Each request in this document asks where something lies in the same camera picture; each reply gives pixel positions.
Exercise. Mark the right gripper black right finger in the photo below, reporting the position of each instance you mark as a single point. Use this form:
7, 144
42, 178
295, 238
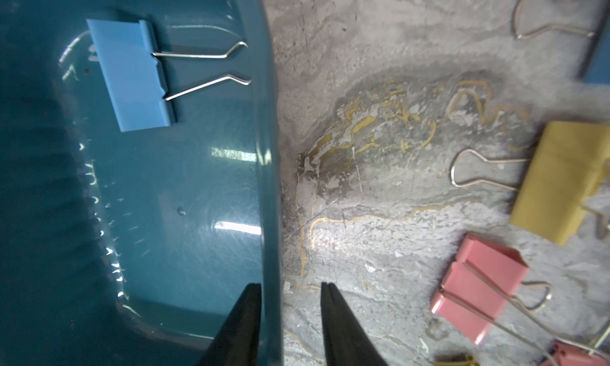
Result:
345, 341

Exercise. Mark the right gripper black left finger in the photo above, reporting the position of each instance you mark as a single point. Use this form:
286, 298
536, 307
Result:
237, 342

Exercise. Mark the yellow binder clip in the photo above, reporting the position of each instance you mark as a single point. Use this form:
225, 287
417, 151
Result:
460, 360
569, 164

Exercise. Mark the teal plastic storage box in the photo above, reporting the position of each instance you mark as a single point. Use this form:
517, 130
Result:
131, 248

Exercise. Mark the pink binder clip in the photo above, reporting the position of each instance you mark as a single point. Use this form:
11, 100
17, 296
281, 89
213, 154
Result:
478, 285
567, 351

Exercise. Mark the blue binder clip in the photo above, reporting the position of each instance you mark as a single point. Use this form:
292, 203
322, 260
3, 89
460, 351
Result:
595, 67
134, 75

